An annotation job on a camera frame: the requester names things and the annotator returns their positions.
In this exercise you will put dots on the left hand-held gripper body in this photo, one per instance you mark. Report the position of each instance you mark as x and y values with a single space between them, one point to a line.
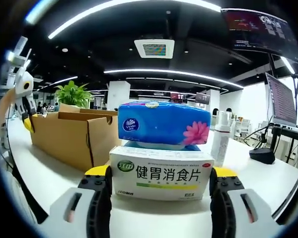
23 84

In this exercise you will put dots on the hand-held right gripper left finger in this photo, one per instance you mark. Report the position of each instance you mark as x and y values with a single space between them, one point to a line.
72 213

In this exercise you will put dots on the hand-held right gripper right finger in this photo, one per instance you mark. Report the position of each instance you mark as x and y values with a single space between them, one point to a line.
243 213

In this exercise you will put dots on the brown cardboard shoe box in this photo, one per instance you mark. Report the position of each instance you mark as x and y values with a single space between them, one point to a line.
64 141

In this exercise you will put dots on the white bottle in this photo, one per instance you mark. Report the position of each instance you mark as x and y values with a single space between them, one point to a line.
221 138

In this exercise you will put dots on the white medicine box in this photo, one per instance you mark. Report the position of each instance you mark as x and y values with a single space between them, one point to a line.
161 178

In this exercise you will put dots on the white blue wet wipes pack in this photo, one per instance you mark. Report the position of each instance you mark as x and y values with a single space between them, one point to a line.
164 147

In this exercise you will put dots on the blue tissue pack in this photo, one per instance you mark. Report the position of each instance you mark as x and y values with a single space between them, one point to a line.
161 121

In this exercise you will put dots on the grey storage shelf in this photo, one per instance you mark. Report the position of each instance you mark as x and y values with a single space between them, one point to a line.
16 59

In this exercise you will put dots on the potted green plant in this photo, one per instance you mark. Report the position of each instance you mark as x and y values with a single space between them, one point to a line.
73 95

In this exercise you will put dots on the black stand base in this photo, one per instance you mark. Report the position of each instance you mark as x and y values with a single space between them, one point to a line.
262 156

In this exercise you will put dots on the computer monitor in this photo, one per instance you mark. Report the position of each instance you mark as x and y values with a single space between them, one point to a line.
281 101

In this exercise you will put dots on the ceiling light strip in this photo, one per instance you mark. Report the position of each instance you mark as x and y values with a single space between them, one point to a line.
129 12
173 74

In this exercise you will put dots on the white ceiling air vent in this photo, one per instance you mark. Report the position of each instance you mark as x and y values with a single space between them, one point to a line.
154 48

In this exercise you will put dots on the hanging dark display screen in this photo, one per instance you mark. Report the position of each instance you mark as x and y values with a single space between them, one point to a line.
260 32

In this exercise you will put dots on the wall screen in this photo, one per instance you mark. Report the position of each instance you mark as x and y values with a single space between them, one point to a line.
203 98
179 96

